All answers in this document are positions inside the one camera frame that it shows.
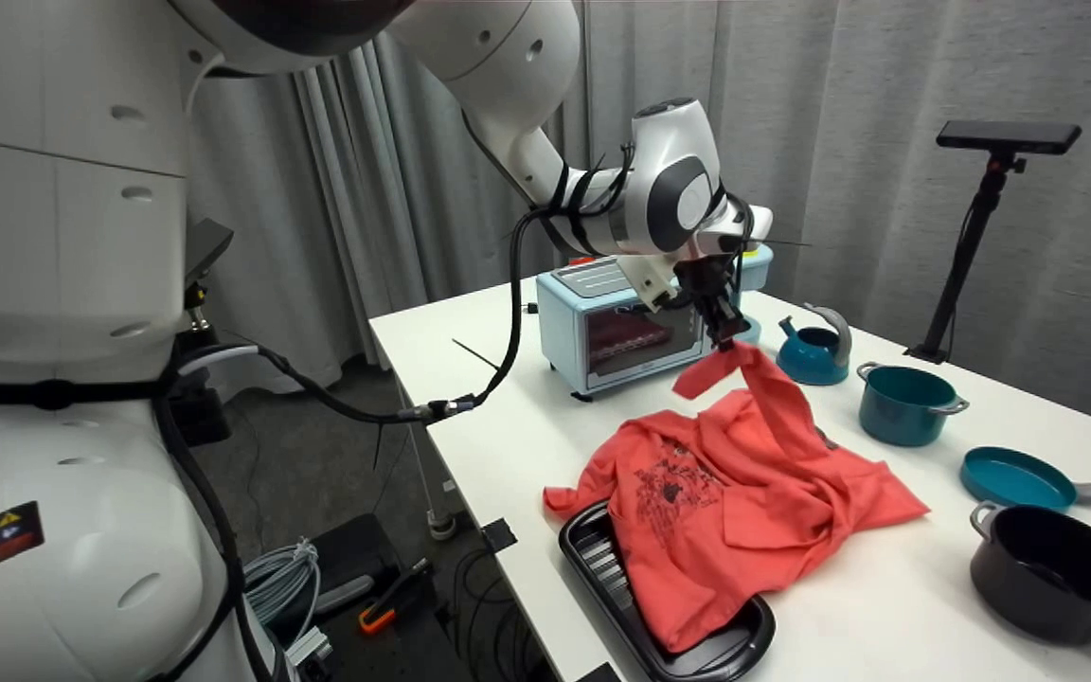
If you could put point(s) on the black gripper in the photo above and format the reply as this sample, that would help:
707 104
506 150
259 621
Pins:
713 291

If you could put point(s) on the orange printed sweatshirt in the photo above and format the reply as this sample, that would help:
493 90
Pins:
720 507

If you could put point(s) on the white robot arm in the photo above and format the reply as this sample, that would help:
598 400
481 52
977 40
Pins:
645 191

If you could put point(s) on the teal toy kettle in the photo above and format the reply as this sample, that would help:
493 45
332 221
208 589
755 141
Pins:
812 349

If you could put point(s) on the light blue toaster oven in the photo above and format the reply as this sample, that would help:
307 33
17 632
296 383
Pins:
607 335

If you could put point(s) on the teal toy pot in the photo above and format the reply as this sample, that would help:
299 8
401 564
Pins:
906 407

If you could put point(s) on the black ribbed baking tray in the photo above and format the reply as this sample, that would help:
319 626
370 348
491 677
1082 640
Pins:
594 556

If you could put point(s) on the small black tape piece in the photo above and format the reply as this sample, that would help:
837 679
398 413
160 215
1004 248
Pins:
497 536

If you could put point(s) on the grey curtain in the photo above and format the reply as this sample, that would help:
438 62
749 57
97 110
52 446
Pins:
927 76

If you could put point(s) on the teal toy frying pan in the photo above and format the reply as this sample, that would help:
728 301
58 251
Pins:
1014 478

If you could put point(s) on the black pot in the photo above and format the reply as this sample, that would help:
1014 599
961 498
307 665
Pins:
1050 573

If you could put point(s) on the black camera stand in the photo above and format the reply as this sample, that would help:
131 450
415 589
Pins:
966 251

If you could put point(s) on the black stereo camera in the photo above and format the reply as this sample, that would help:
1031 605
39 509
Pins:
1010 138

